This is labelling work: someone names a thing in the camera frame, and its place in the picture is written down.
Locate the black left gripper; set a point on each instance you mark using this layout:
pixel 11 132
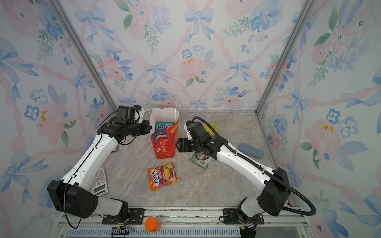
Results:
pixel 146 124

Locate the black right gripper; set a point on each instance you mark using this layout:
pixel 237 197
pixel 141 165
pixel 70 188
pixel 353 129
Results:
pixel 182 144

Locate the red paper gift bag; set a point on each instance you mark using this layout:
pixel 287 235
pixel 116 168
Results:
pixel 164 141

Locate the teal Fox's front candy packet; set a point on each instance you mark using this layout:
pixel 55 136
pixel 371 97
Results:
pixel 164 126

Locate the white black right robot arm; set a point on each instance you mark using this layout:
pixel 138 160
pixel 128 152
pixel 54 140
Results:
pixel 273 195

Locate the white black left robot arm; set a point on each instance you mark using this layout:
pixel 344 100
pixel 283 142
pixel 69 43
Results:
pixel 71 194

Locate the small green flat packet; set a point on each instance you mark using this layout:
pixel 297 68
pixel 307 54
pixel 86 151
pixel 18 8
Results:
pixel 201 160

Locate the yellow snack packet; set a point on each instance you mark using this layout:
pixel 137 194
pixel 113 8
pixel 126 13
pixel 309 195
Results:
pixel 211 129

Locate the orange Fox's candy packet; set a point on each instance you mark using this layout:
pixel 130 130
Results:
pixel 162 176

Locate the grey calculator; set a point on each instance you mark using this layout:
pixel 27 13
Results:
pixel 99 185

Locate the blue grey oblong case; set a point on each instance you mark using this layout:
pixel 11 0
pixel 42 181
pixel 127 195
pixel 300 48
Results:
pixel 250 150

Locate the orange round cap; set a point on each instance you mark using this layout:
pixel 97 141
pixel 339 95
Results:
pixel 152 225

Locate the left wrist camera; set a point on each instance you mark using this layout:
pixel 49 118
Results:
pixel 126 115

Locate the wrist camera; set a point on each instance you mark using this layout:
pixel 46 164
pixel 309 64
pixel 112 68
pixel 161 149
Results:
pixel 194 130
pixel 126 115

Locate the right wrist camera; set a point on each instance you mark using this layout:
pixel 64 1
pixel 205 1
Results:
pixel 194 130

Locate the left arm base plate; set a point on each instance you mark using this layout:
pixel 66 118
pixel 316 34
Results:
pixel 131 216

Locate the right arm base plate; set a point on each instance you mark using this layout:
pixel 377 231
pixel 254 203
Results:
pixel 231 216

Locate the aluminium front rail frame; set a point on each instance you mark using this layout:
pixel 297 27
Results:
pixel 187 222

